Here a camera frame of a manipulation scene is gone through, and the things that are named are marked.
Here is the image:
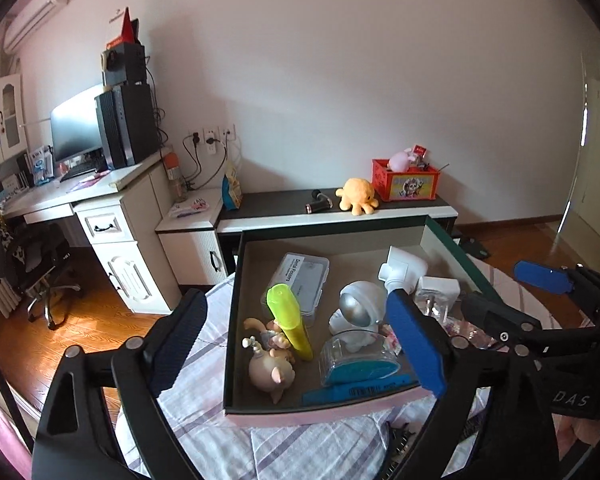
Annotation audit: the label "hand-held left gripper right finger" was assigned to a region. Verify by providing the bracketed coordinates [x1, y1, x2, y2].
[385, 287, 561, 480]

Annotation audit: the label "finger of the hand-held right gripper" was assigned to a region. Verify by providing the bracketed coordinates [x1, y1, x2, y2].
[512, 260, 577, 297]
[460, 292, 545, 350]

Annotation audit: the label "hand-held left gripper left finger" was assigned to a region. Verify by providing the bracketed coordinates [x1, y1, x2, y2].
[32, 287, 209, 480]

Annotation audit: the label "white plug adapter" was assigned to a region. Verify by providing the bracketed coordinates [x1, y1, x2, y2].
[414, 276, 462, 319]

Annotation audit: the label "white astronaut figure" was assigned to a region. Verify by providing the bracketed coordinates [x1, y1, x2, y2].
[328, 280, 389, 357]

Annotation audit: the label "blue highlighter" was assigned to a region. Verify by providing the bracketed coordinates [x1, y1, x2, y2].
[301, 372, 422, 407]

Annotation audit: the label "white travel adapter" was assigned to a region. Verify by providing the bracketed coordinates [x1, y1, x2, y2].
[378, 246, 430, 294]

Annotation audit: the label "yellow highlighter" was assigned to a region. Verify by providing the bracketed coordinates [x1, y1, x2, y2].
[266, 284, 314, 361]

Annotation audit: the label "pink storage box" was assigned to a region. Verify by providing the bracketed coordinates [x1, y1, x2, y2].
[223, 214, 506, 429]

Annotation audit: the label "clear dental flosser box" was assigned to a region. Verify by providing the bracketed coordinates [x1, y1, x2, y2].
[272, 252, 331, 329]

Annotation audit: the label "person's right hand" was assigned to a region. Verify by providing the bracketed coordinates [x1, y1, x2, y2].
[555, 412, 600, 462]

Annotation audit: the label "teal item in clear case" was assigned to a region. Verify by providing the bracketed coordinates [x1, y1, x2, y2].
[319, 332, 401, 387]

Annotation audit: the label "black slippers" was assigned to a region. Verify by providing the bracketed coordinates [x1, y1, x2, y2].
[454, 232, 492, 262]

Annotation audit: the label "white side cabinet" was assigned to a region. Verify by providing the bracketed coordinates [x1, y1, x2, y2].
[155, 187, 232, 292]

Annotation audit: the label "pink pig figurine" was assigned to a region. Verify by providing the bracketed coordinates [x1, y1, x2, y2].
[242, 317, 297, 406]

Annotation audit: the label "white desk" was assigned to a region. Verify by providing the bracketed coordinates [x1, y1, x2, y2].
[0, 147, 184, 317]

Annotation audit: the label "white door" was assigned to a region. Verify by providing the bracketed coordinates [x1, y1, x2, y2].
[560, 55, 600, 248]

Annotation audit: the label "pink flat packet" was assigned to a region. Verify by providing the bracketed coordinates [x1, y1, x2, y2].
[172, 195, 209, 219]

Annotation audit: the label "white striped tablecloth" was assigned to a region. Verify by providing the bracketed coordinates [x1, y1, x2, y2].
[115, 272, 531, 480]

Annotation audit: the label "red printed crate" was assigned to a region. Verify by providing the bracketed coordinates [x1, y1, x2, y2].
[371, 158, 441, 203]

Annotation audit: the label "yellow octopus plush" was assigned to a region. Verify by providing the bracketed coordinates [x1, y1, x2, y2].
[335, 177, 380, 218]

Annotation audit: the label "black office chair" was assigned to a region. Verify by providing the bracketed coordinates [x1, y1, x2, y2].
[0, 185, 82, 332]

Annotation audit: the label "blue snack bag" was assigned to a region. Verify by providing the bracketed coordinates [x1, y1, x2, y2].
[221, 167, 245, 211]

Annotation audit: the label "bottle with orange cap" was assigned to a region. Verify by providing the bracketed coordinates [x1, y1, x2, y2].
[162, 152, 189, 204]

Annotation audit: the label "black flashlight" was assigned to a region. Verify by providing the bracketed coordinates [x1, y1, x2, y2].
[305, 188, 334, 215]

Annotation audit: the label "black low cabinet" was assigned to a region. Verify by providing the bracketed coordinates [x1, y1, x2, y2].
[217, 187, 459, 282]

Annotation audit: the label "pink plush toy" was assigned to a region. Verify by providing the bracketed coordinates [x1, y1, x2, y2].
[388, 148, 416, 171]

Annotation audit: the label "pink desk pad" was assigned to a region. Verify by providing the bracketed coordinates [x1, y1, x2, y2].
[69, 170, 112, 194]

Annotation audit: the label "black keyboard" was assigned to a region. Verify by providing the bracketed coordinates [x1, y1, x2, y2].
[60, 161, 109, 184]

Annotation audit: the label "black computer tower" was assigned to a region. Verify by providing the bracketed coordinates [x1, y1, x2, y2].
[94, 81, 161, 170]

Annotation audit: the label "blue and white box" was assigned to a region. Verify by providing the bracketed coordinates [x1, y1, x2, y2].
[28, 144, 55, 184]

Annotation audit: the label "black computer monitor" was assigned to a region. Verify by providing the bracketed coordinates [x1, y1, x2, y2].
[50, 82, 106, 164]

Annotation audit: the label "black speaker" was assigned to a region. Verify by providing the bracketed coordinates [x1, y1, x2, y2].
[100, 42, 147, 87]

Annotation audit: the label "white glass-door cabinet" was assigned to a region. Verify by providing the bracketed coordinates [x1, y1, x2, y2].
[0, 72, 26, 167]

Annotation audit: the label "red box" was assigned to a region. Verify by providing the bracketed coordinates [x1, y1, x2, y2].
[107, 6, 141, 46]

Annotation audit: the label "white air conditioner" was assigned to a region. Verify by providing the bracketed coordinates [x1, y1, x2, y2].
[2, 0, 74, 54]

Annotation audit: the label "black power cable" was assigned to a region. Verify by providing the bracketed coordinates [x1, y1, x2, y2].
[181, 132, 231, 192]

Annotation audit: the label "white wall sockets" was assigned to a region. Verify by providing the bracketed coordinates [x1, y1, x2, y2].
[187, 124, 239, 154]

